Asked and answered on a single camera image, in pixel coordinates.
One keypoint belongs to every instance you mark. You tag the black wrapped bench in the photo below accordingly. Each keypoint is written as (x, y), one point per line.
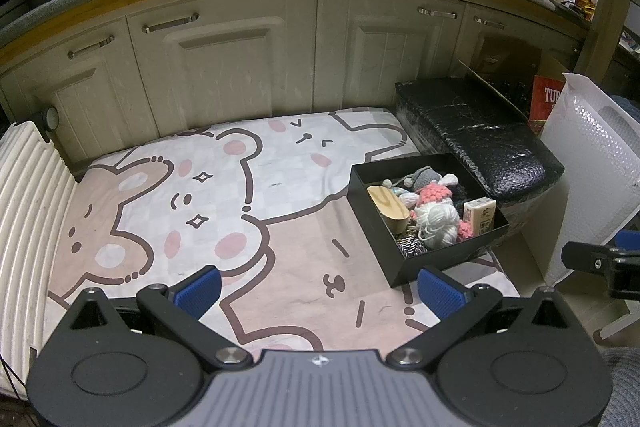
(480, 132)

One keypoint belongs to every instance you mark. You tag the cream cabinet with countertop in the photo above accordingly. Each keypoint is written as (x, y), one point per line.
(260, 57)

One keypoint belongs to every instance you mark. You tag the pink crochet doll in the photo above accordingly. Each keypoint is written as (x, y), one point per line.
(435, 195)

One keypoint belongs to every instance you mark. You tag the person's grey trouser leg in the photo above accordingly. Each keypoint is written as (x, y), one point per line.
(622, 387)

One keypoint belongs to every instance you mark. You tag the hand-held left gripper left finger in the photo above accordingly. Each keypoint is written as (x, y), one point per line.
(197, 292)

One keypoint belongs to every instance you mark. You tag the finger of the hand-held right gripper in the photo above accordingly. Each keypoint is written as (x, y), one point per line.
(585, 257)
(631, 241)

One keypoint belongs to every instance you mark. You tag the brown cardboard box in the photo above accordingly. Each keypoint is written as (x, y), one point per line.
(515, 57)

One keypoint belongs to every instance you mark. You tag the cartoon printed mat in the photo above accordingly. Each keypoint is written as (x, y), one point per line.
(295, 187)

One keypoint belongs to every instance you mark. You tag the white yarn ball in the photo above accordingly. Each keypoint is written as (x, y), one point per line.
(437, 222)

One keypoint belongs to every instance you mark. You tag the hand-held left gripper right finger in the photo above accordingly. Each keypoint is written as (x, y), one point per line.
(441, 293)

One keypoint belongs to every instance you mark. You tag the small round clock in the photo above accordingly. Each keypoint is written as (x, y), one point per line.
(51, 119)

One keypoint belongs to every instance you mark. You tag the black cardboard box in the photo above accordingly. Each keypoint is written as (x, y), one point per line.
(370, 227)

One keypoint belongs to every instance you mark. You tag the red box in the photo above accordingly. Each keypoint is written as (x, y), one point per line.
(546, 99)

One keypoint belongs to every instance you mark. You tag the gold tissue pack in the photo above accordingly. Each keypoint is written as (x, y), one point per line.
(479, 217)

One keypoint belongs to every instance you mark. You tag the white ribbed suitcase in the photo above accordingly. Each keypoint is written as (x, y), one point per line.
(30, 217)

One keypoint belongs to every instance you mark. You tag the oval wooden block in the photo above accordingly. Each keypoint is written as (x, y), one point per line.
(387, 204)

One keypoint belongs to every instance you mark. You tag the grey crochet mouse doll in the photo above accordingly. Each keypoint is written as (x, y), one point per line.
(424, 177)

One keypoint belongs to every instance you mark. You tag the white bubble wrap bag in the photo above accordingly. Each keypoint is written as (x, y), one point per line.
(590, 157)

